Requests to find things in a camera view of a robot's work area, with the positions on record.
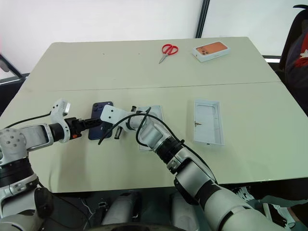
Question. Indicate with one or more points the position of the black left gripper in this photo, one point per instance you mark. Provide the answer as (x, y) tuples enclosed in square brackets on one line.
[(75, 127)]

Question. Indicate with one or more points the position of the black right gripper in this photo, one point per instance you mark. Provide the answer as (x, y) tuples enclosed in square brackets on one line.
[(117, 134)]

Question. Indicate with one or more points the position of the dark blue smartphone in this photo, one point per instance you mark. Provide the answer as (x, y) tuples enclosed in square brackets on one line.
[(96, 109)]

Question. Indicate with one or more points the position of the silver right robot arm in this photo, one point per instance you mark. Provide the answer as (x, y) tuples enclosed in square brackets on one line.
[(192, 175)]

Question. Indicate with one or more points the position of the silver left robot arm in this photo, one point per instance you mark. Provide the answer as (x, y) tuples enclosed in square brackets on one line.
[(36, 134)]

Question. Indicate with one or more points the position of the white phone box base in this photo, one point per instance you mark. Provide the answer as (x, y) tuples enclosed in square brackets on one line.
[(157, 111)]

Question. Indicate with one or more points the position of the white phone box lid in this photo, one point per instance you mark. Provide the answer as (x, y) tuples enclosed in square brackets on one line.
[(208, 125)]

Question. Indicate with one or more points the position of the phone box with orange print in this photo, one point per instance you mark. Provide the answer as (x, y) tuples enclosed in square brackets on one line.
[(211, 51)]

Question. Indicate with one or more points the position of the grey rounded robot leg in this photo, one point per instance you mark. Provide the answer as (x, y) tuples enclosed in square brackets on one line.
[(121, 207), (184, 211)]

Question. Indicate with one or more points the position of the dark chair with red jacket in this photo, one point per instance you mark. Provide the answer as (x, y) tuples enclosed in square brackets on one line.
[(296, 65)]

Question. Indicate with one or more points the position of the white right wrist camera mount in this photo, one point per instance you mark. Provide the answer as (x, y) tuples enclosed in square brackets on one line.
[(113, 115)]

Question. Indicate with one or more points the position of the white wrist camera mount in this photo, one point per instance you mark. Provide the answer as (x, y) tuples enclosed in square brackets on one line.
[(113, 115), (57, 110)]

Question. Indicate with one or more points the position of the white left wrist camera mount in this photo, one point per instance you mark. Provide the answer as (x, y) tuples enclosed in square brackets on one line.
[(57, 110)]

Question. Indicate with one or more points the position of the dark metal frame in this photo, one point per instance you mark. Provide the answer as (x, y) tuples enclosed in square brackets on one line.
[(9, 72)]

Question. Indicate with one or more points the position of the black window frame post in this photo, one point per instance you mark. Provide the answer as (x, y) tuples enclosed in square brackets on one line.
[(202, 18)]

